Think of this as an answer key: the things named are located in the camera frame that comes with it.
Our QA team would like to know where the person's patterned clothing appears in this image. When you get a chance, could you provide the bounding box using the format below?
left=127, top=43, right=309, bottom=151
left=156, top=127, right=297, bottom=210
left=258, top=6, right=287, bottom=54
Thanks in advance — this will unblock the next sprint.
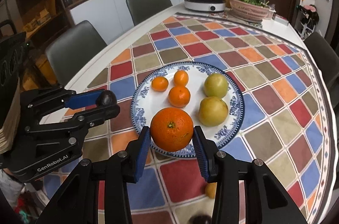
left=0, top=168, right=45, bottom=224

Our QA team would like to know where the yellow-green pear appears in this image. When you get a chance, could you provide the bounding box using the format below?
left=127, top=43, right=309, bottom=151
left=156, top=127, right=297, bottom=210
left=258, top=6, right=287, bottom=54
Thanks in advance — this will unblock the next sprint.
left=204, top=73, right=229, bottom=98
left=199, top=96, right=229, bottom=126

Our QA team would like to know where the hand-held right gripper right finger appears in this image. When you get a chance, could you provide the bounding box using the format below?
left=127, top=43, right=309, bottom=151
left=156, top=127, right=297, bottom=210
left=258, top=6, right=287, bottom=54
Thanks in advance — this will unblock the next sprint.
left=192, top=126, right=309, bottom=224

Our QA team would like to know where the dark plum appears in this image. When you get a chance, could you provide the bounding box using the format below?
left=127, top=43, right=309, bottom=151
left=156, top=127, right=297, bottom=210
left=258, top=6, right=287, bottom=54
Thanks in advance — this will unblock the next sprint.
left=96, top=90, right=117, bottom=108
left=189, top=215, right=212, bottom=224

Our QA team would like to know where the pile of bags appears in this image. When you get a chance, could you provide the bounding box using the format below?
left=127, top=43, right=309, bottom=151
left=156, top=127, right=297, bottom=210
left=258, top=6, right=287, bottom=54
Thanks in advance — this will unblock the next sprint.
left=295, top=4, right=321, bottom=39

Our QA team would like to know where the small white box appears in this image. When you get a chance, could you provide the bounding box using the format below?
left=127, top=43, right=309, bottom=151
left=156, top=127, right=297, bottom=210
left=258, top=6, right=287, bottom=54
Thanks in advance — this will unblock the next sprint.
left=273, top=14, right=290, bottom=26

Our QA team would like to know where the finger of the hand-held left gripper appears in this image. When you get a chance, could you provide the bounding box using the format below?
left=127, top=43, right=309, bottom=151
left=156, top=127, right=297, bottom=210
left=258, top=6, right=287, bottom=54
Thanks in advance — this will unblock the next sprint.
left=20, top=86, right=106, bottom=122
left=22, top=103, right=121, bottom=140

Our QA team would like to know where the medium tangerine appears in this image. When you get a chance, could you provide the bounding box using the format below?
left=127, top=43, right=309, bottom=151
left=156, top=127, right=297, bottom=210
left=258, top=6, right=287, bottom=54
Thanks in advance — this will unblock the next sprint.
left=168, top=85, right=191, bottom=108

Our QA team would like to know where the chequered colourful tablecloth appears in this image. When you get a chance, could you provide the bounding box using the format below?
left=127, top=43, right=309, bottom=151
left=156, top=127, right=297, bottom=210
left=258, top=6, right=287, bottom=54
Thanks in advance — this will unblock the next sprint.
left=42, top=14, right=331, bottom=224

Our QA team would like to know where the grey dining chair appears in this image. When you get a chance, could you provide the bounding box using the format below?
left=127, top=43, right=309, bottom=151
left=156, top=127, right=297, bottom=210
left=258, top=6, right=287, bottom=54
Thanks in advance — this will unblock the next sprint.
left=126, top=0, right=173, bottom=26
left=303, top=32, right=339, bottom=92
left=45, top=20, right=108, bottom=87

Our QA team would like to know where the large orange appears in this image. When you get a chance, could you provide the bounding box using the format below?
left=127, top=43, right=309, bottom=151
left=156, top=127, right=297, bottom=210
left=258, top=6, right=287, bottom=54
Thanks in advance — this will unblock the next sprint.
left=150, top=107, right=194, bottom=152

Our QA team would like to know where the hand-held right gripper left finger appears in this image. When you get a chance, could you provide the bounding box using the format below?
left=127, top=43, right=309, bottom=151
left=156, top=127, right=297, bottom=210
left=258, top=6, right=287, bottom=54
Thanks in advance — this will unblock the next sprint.
left=36, top=126, right=151, bottom=224

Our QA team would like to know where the blue rimmed white plate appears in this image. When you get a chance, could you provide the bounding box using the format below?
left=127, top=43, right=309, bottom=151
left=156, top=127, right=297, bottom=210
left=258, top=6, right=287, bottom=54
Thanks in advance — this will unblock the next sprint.
left=131, top=62, right=245, bottom=159

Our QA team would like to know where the small tangerine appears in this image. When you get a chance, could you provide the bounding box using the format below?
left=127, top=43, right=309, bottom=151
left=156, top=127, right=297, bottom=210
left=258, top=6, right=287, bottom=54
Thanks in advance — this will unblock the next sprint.
left=174, top=70, right=189, bottom=87
left=151, top=77, right=169, bottom=92

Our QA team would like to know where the wooden display cabinet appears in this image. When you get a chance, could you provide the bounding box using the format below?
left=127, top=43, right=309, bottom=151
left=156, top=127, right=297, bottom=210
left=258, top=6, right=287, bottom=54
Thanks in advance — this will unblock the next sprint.
left=0, top=0, right=72, bottom=87

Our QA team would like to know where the brown kiwi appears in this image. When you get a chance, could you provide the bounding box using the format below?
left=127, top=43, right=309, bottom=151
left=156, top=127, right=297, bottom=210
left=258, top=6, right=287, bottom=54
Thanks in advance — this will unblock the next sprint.
left=205, top=182, right=217, bottom=199

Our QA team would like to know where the white lower cabinet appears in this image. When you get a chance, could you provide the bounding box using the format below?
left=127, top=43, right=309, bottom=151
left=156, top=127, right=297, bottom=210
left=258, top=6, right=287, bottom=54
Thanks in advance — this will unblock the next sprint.
left=66, top=0, right=241, bottom=36

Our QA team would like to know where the pink plastic basket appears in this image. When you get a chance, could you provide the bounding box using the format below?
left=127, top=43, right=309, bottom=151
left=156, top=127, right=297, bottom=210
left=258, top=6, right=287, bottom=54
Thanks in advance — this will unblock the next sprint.
left=227, top=0, right=276, bottom=22

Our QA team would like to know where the white induction cooker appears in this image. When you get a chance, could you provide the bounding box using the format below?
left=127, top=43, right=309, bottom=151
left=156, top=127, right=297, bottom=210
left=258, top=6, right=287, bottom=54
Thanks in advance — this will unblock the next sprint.
left=184, top=0, right=227, bottom=13

